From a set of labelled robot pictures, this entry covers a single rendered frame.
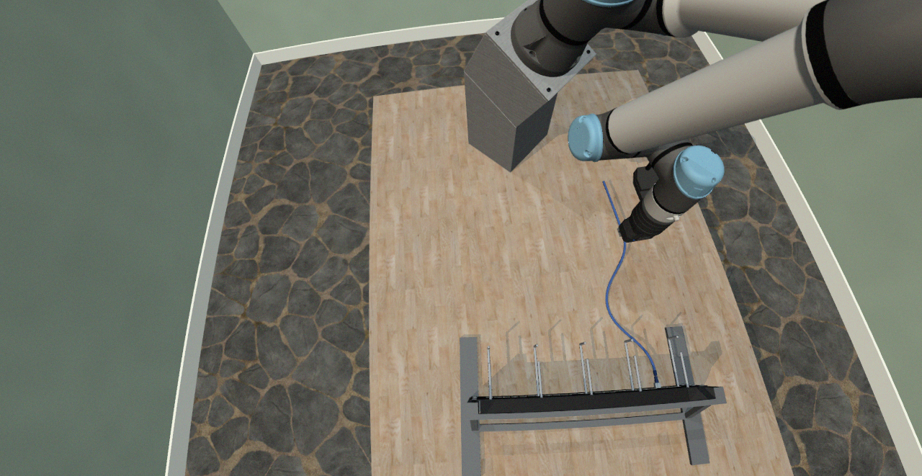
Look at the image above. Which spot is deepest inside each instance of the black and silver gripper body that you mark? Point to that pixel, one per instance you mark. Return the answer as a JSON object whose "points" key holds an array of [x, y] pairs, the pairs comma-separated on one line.
{"points": [[647, 219]]}

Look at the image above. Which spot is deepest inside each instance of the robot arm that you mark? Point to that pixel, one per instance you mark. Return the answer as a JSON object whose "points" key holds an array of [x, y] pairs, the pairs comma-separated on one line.
{"points": [[861, 52]]}

